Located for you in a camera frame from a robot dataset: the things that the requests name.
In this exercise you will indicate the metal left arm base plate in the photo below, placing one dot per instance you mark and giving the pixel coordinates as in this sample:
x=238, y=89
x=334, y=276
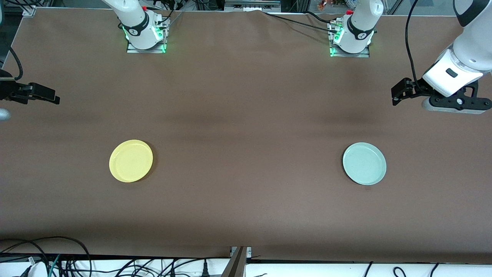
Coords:
x=361, y=55

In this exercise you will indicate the pale green plate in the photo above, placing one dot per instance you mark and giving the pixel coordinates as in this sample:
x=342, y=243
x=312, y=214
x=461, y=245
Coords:
x=364, y=163

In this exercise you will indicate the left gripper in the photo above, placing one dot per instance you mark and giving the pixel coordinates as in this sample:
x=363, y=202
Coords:
x=416, y=90

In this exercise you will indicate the brown table cover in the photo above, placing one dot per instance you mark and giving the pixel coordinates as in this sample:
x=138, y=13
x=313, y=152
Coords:
x=246, y=96

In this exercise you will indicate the colourful toy figure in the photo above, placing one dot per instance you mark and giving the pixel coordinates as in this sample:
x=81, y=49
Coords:
x=324, y=4

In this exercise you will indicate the yellow plate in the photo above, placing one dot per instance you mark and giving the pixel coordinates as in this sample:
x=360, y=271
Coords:
x=130, y=161

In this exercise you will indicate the metal corner bracket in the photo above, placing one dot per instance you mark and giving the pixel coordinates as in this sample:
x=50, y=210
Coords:
x=30, y=11

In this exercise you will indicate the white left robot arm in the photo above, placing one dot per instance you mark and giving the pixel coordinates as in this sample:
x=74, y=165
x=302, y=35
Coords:
x=359, y=23

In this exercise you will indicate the black power plug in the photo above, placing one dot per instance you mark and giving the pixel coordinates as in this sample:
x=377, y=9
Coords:
x=205, y=269

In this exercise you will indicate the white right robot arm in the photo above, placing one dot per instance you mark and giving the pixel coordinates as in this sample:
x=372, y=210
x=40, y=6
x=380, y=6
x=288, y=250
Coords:
x=134, y=15

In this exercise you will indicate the black left camera mount bracket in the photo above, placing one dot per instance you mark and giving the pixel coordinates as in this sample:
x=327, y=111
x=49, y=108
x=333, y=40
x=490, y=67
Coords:
x=472, y=103

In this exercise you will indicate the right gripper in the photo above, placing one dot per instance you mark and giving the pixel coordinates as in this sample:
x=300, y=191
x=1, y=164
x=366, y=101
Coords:
x=7, y=91

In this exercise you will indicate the grey metal post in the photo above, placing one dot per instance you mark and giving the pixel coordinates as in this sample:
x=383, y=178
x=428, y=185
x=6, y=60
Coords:
x=238, y=265

